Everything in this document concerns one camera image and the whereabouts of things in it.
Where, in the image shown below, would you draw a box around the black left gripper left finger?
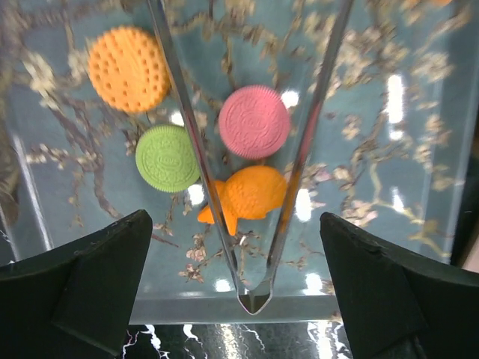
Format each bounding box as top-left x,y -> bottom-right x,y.
1,209 -> 153,355

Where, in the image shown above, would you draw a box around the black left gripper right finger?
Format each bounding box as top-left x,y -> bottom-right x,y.
320,212 -> 478,358

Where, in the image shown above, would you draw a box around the metal tongs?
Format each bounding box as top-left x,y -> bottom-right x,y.
148,1 -> 353,315

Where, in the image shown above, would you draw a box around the floral blossom serving tray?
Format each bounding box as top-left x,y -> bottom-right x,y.
1,1 -> 478,324

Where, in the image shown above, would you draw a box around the green round cookie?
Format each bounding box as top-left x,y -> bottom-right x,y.
135,125 -> 200,193

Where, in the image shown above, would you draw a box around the orange fish shaped cookie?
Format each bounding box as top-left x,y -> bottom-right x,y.
215,165 -> 287,236

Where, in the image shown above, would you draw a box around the pink round cookie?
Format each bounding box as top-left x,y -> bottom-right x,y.
219,85 -> 291,159

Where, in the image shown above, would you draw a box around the small orange round biscuit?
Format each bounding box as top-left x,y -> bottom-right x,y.
88,25 -> 170,113

